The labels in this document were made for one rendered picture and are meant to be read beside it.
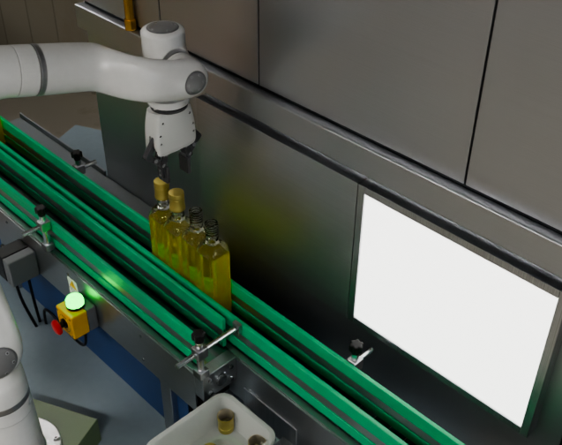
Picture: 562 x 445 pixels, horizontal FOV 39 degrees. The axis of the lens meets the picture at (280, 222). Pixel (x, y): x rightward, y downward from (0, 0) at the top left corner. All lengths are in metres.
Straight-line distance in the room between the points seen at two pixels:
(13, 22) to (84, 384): 3.56
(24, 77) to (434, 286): 0.80
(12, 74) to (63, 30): 3.76
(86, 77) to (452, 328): 0.80
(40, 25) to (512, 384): 4.25
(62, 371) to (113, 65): 0.98
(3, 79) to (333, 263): 0.72
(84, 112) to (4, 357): 3.44
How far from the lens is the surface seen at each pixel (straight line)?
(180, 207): 1.74
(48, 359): 2.23
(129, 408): 2.07
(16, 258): 2.16
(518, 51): 1.22
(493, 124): 1.28
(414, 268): 1.48
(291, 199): 1.64
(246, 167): 1.71
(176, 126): 1.63
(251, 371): 1.72
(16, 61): 1.42
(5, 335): 1.60
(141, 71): 1.46
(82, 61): 1.46
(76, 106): 5.01
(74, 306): 1.97
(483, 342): 1.47
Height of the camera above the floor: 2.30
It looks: 36 degrees down
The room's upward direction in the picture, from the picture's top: 1 degrees clockwise
